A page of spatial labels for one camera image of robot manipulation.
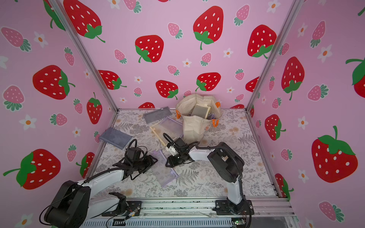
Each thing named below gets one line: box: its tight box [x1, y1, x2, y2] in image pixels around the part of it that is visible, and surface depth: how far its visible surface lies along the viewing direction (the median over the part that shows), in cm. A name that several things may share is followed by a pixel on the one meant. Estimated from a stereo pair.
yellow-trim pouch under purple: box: [149, 120, 178, 147], surface depth 110 cm
